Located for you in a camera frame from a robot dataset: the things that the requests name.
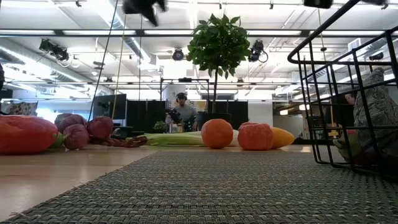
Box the purple onion bunch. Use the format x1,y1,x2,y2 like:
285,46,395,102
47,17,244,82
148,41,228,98
53,113,149,151

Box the round black ceiling spotlight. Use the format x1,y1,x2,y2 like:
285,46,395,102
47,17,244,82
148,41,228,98
172,48,185,62

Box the black monitor screen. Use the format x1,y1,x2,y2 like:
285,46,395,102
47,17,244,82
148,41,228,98
92,93,127,121

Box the small potted flowers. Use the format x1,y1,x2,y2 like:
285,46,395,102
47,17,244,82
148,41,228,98
154,120,169,134

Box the green potted plant black pot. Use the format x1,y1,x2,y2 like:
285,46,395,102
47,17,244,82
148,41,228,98
185,12,252,125

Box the green white bok choy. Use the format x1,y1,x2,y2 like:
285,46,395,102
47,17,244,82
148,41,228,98
126,129,240,147

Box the black ceiling camera with cable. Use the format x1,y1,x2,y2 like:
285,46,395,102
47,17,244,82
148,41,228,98
248,39,269,63

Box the person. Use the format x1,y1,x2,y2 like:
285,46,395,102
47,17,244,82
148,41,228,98
164,92,200,133
343,92,358,106

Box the grey woven placemat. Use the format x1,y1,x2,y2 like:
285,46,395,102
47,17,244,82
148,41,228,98
0,150,398,224

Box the yellow oblong squash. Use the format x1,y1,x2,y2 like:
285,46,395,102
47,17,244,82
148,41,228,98
271,126,295,149

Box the black background rig frame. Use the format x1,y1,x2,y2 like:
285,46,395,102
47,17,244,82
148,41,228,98
160,77,210,102

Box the black hanging cable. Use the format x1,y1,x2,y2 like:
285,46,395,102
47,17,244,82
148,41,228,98
88,0,119,121

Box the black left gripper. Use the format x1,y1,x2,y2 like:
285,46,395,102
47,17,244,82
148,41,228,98
122,0,168,27

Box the floral patterned cushion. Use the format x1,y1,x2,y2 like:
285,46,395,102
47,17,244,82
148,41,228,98
8,101,39,116

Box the peeled red-orange tangerine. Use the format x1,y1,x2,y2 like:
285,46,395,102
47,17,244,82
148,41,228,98
237,121,275,151

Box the yellow hanging cable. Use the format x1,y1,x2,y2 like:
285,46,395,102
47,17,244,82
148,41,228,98
111,0,128,116

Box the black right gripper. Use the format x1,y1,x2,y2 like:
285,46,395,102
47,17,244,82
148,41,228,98
303,0,334,9

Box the black wire basket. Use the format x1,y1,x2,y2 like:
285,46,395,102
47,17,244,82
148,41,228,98
287,0,398,181

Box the black partition panel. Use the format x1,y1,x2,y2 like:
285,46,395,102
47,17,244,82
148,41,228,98
207,100,249,124
126,100,167,133

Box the white pillar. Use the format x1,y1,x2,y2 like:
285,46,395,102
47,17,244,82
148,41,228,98
163,84,187,110

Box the black ceiling truss device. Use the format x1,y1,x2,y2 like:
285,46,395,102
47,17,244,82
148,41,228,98
39,39,70,62

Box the round orange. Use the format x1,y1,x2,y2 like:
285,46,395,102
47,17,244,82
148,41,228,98
200,118,234,150

